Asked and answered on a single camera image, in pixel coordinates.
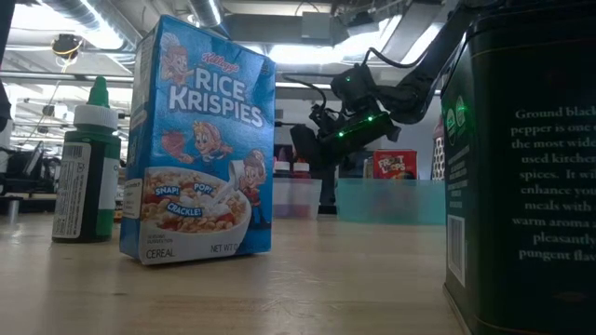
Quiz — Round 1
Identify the black hanging camera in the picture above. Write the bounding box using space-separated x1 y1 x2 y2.
49 32 85 60

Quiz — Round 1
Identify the clear plastic container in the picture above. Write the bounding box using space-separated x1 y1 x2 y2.
272 178 323 221

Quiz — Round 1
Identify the dark ground pepper tin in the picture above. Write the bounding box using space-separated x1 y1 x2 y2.
440 0 596 335

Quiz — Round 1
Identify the red food colouring bottle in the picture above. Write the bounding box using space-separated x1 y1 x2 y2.
292 160 312 181

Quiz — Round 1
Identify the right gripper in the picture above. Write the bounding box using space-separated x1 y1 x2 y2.
289 64 401 171

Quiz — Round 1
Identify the green plastic tray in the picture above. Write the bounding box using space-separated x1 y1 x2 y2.
335 179 447 227

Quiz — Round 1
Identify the green food colouring bottle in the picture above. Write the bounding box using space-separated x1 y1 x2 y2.
51 76 122 245

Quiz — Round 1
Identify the blue Rice Krispies box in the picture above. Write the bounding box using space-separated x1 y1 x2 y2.
118 14 277 267

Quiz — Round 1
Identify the red Froot Loops box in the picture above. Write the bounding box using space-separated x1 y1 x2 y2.
372 148 419 181

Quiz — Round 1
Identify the pink handled box grater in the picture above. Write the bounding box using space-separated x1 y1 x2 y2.
431 113 447 181

